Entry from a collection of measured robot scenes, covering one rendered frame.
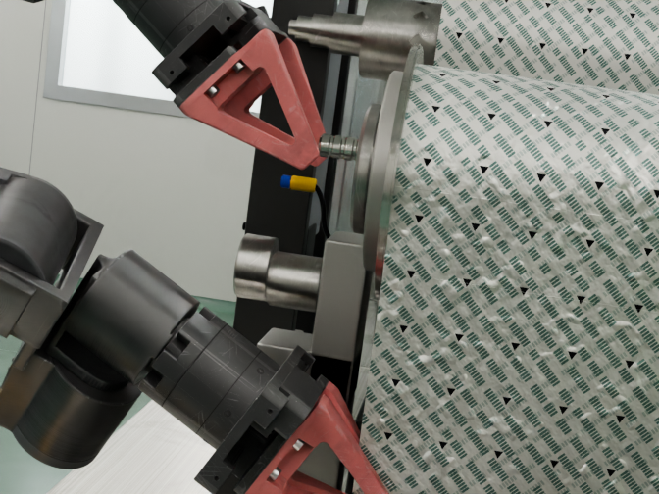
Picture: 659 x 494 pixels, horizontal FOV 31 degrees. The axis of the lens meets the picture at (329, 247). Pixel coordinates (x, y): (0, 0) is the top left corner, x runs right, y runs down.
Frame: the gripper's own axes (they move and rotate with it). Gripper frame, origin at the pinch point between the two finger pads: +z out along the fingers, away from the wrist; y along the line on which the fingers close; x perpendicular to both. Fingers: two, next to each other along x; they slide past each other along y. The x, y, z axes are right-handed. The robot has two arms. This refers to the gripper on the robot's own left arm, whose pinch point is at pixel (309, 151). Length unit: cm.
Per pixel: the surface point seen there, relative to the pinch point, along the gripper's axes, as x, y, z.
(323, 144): 1.2, 2.9, 0.5
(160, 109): -114, -545, -116
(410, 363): -2.2, 10.3, 12.7
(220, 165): -110, -546, -72
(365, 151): 3.2, 7.7, 2.7
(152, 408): -41, -58, 5
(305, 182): -1.7, -1.5, 1.2
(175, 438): -38, -48, 9
